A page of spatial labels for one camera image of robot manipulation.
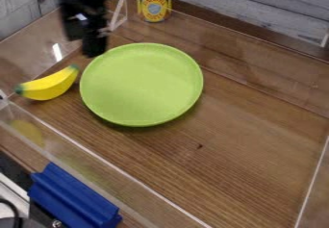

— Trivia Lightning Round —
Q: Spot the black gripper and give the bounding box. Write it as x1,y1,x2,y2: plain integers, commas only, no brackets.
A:
58,0,107,58

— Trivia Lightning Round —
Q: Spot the yellow toy banana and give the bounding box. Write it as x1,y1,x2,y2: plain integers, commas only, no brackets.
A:
16,64,80,101

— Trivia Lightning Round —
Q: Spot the green round plate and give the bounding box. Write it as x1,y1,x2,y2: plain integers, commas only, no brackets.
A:
80,43,203,127

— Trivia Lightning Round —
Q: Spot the yellow blue labelled can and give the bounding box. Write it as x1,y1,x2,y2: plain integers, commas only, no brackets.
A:
137,0,172,23

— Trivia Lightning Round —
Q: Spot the blue plastic clamp block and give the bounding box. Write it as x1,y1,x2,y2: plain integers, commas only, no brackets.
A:
28,163,121,228

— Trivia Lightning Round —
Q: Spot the clear acrylic corner bracket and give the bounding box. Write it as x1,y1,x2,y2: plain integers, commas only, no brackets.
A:
104,0,127,33

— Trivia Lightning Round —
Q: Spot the clear acrylic enclosure wall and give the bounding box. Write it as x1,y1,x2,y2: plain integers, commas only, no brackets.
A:
0,90,212,228

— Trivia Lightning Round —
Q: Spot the black cable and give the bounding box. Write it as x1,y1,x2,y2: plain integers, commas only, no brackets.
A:
0,198,22,228

